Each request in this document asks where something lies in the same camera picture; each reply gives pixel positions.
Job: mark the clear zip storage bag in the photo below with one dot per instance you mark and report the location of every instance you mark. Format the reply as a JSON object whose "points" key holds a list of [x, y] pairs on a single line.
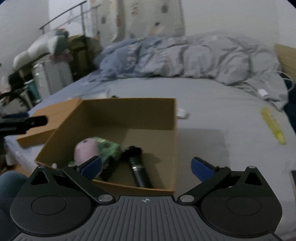
{"points": [[51, 77]]}

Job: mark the blue grey crumpled duvet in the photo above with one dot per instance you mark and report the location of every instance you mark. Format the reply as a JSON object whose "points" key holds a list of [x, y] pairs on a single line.
{"points": [[230, 59]]}

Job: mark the open orange cardboard box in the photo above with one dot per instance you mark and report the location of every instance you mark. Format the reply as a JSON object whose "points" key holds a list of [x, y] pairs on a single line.
{"points": [[147, 123]]}

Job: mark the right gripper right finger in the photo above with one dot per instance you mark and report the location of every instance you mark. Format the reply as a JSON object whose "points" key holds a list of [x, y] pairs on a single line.
{"points": [[210, 176]]}

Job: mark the pink computer mouse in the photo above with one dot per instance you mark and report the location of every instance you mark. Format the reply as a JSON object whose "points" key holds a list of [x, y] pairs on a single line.
{"points": [[85, 150]]}

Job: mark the green patterned packet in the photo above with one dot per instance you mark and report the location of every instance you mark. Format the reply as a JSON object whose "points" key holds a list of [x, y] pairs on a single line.
{"points": [[108, 150]]}

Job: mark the orange box lid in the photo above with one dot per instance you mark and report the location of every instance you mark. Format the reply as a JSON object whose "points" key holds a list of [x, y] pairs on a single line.
{"points": [[56, 114]]}

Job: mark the black metal clothes rack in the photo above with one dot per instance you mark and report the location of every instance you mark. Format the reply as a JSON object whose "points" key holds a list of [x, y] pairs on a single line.
{"points": [[72, 16]]}

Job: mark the wooden headboard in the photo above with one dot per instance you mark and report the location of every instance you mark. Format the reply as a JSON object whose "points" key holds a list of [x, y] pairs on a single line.
{"points": [[287, 58]]}

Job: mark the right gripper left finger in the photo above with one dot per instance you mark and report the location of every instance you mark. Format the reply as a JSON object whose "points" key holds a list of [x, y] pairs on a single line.
{"points": [[82, 177]]}

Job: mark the small white eraser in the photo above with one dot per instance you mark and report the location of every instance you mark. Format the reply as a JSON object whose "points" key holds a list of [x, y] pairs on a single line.
{"points": [[182, 114]]}

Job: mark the white charger with cable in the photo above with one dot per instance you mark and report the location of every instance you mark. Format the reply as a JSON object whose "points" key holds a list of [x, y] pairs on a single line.
{"points": [[275, 83]]}

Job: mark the teal plastic storage bin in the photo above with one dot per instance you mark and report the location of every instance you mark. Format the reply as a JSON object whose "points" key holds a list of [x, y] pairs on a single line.
{"points": [[33, 90]]}

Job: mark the pineapple print curtain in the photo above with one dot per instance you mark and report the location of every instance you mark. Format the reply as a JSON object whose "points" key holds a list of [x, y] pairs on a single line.
{"points": [[114, 21]]}

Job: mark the light blue bed sheet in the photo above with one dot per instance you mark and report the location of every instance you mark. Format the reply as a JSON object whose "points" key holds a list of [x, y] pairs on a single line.
{"points": [[224, 127]]}

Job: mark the yellow highlighter pen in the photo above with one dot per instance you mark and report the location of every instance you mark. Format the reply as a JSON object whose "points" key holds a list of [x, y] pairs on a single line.
{"points": [[273, 125]]}

